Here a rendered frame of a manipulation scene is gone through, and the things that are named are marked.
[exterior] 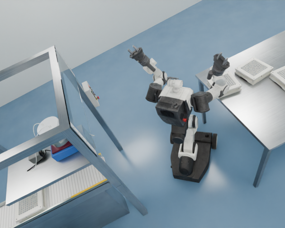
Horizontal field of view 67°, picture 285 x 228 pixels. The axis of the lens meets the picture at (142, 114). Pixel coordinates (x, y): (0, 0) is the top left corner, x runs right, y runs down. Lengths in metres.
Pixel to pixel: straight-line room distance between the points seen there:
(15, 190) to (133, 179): 1.55
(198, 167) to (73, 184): 1.38
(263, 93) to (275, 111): 0.23
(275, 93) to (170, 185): 1.52
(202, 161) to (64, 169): 1.63
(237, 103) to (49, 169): 1.69
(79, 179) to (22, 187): 0.51
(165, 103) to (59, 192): 1.21
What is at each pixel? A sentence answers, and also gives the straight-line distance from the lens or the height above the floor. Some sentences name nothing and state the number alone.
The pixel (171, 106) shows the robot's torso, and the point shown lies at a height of 1.29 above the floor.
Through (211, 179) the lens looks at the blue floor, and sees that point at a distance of 2.76.
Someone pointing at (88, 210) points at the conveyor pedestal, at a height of 0.54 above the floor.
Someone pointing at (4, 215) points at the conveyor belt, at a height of 0.94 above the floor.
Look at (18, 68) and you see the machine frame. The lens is 2.15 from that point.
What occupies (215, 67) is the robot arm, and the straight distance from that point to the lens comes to 1.60.
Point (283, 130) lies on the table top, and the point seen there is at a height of 0.90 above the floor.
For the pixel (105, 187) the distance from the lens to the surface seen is 2.00.
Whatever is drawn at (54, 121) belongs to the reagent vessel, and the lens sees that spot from 1.53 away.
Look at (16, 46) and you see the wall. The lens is 4.91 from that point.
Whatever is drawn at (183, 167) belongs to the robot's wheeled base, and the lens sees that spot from 2.45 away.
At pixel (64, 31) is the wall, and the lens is 4.86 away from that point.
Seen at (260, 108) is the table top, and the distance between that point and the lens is 2.18.
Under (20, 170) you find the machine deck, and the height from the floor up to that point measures 1.38.
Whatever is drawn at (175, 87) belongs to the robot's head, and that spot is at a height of 1.37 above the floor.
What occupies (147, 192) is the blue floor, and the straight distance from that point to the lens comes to 2.81.
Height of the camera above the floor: 2.57
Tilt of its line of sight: 48 degrees down
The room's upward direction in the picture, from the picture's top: 23 degrees counter-clockwise
